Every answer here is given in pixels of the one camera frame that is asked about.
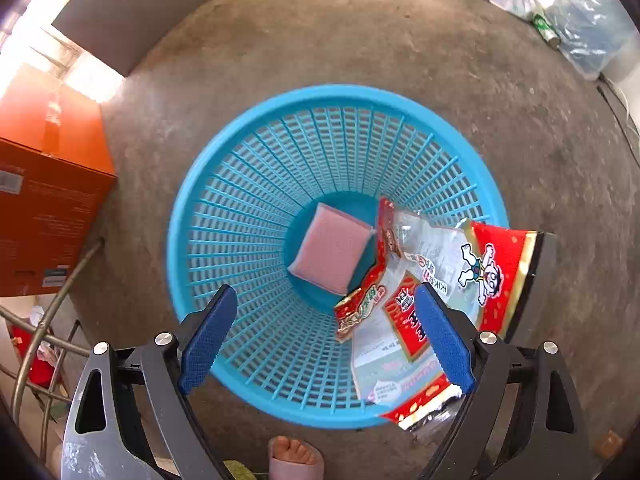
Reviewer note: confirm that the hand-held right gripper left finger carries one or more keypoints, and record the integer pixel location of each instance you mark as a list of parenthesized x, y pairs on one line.
[(207, 340)]

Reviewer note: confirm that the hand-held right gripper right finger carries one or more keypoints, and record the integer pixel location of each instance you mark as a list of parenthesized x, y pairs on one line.
[(442, 340)]

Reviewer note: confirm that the small red snack packet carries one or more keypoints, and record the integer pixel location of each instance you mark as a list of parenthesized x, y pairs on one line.
[(360, 310)]

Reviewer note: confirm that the large red clear snack wrapper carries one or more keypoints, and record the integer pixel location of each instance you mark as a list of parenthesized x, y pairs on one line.
[(440, 250)]

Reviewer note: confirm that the pink sponge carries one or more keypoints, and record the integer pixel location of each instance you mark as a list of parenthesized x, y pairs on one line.
[(330, 247)]

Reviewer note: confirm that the blue plastic basket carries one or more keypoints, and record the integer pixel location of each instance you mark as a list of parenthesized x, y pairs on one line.
[(300, 160)]

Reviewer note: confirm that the person's foot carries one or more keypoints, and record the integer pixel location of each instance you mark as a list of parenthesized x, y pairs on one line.
[(295, 451)]

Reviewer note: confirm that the pink slipper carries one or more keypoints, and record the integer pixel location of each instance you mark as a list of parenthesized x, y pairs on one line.
[(295, 472)]

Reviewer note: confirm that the red bag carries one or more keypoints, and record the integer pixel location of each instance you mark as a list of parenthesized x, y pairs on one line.
[(37, 367)]

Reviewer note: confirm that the small brown scrap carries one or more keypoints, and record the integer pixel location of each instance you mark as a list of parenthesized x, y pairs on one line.
[(611, 445)]

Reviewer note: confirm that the orange cardboard box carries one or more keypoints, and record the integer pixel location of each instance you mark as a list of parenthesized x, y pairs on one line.
[(50, 210)]

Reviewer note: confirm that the green can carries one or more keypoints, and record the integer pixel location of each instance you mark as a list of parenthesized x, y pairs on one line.
[(544, 27)]

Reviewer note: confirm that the dark grey cabinet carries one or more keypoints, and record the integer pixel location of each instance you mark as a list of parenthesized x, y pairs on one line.
[(150, 10)]

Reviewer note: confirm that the crushed clear water jug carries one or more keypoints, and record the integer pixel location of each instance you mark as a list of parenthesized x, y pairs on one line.
[(590, 25)]

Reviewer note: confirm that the metal tube frame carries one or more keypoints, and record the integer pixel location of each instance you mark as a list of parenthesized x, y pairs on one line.
[(75, 272)]

